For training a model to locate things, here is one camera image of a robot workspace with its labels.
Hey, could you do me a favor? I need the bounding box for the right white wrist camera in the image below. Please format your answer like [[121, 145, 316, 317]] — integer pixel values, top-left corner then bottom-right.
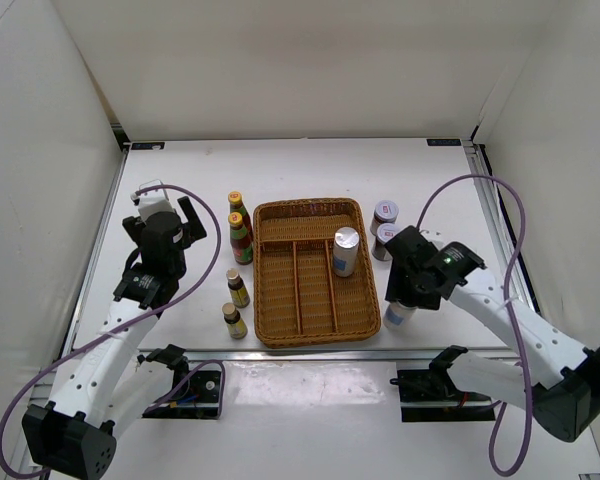
[[420, 229, 443, 242]]

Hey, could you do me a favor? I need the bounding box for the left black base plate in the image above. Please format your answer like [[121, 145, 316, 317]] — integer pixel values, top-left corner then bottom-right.
[[142, 364, 225, 420]]

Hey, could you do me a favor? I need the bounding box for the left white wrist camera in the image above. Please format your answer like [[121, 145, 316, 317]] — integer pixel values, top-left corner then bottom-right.
[[131, 179, 175, 222]]

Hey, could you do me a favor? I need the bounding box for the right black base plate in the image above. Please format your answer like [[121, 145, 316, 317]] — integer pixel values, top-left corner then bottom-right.
[[389, 369, 496, 423]]

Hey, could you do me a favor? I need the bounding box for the brown wicker divided basket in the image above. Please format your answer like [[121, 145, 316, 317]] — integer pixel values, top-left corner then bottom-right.
[[253, 198, 381, 348]]

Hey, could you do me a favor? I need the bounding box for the white shaker silver lid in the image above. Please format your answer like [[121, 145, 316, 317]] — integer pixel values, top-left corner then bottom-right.
[[383, 301, 417, 330], [332, 227, 360, 277]]

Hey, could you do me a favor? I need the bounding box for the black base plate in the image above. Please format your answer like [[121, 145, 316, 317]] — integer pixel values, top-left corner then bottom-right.
[[142, 364, 225, 420], [389, 369, 496, 423]]

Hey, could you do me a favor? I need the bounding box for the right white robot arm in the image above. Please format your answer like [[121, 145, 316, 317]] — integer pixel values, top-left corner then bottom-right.
[[386, 226, 600, 442]]

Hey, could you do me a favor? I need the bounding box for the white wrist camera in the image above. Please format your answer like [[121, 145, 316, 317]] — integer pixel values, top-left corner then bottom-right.
[[131, 179, 175, 222], [420, 229, 443, 242]]

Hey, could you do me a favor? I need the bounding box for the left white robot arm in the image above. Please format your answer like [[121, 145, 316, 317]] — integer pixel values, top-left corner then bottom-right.
[[22, 191, 206, 479]]

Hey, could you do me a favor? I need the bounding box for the dark jar white lid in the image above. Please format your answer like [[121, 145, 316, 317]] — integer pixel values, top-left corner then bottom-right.
[[370, 200, 399, 235], [372, 223, 399, 261]]

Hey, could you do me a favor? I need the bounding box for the red sauce bottle yellow cap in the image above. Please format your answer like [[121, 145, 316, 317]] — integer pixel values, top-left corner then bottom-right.
[[228, 191, 251, 229]]

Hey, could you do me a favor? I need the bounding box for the small yellow bottle beige cap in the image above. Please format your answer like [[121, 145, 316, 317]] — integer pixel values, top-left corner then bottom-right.
[[226, 268, 251, 308]]

